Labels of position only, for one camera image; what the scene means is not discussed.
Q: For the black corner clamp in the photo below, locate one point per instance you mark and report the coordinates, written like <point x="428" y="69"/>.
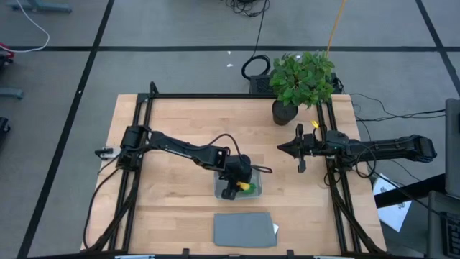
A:
<point x="153" y="88"/>

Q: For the clear plastic tupperware container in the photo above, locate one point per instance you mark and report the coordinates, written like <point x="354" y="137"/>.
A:
<point x="258" y="193"/>

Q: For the black beam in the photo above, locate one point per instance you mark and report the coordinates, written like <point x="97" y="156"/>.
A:
<point x="409" y="190"/>

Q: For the green toy produce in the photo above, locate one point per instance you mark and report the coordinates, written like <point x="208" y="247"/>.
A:
<point x="252" y="188"/>

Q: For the yellow tag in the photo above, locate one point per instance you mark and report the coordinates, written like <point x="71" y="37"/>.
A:
<point x="315" y="124"/>

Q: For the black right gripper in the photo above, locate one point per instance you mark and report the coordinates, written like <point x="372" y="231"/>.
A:
<point x="314" y="145"/>

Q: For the grey cabinet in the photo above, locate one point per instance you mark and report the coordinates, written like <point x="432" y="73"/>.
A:
<point x="445" y="226"/>

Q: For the black plant pot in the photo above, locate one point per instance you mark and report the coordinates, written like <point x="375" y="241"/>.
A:
<point x="284" y="115"/>

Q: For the white paper slip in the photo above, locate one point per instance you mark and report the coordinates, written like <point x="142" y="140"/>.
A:
<point x="275" y="228"/>

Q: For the white printed paper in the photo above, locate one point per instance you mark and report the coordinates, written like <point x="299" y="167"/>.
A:
<point x="393" y="212"/>

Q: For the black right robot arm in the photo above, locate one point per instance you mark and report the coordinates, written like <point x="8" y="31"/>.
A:
<point x="388" y="148"/>

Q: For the grey cloth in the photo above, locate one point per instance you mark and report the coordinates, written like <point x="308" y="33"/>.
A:
<point x="244" y="230"/>

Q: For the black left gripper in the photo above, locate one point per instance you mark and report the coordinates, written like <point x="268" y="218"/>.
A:
<point x="239" y="167"/>

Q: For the black aluminium table frame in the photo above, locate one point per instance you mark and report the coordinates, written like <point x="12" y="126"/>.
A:
<point x="215" y="96"/>

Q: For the red floor object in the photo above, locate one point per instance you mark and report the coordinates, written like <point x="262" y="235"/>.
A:
<point x="6" y="50"/>

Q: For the grey desk foot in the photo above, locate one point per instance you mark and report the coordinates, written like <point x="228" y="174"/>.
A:
<point x="39" y="6"/>
<point x="10" y="93"/>

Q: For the green leafy plant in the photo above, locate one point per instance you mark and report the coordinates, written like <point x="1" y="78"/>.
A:
<point x="302" y="77"/>

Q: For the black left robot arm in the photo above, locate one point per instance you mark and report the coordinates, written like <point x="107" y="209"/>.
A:
<point x="179" y="147"/>

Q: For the grey monitor back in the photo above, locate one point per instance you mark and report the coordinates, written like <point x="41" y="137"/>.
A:
<point x="453" y="144"/>

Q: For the black table edge clamp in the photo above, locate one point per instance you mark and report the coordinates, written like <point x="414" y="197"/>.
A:
<point x="290" y="253"/>
<point x="185" y="253"/>

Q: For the silver frame bracket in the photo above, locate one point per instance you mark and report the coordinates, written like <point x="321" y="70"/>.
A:
<point x="334" y="257"/>
<point x="134" y="257"/>

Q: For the yellow toy lemon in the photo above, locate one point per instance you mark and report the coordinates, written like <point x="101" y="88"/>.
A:
<point x="243" y="185"/>

